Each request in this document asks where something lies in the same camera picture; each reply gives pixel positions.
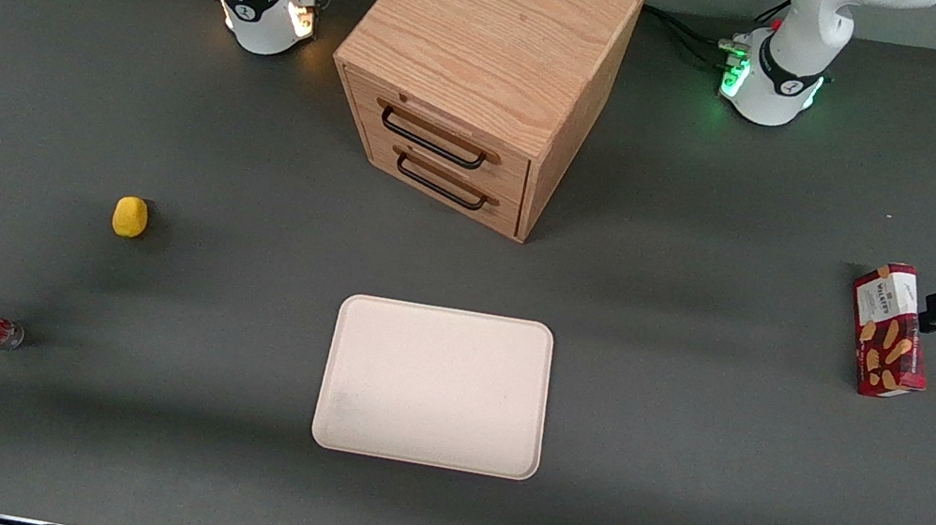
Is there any beige rectangular tray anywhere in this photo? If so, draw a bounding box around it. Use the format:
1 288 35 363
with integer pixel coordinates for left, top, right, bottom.
308 288 564 485

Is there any red tartan shortbread box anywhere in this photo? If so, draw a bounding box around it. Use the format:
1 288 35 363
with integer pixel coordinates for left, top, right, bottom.
835 256 936 406

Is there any yellow lemon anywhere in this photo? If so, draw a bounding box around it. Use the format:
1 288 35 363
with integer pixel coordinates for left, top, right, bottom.
110 193 152 242

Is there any shorter wooden drawer front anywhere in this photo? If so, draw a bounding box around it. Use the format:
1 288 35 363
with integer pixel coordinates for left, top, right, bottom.
350 131 532 239

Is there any wooden two-drawer cabinet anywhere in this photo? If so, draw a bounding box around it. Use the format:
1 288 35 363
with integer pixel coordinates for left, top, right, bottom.
308 0 647 258

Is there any taller wooden drawer front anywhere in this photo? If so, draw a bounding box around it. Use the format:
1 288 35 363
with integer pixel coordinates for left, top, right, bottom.
327 67 544 208

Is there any black left arm base cable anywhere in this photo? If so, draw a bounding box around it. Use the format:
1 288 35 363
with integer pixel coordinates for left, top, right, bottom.
634 2 757 72

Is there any shorter black drawer handle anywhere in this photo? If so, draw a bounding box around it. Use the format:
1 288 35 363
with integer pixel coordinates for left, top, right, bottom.
385 145 506 215

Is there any longer black drawer handle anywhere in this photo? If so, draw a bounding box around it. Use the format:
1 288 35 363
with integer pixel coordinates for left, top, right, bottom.
369 97 509 175

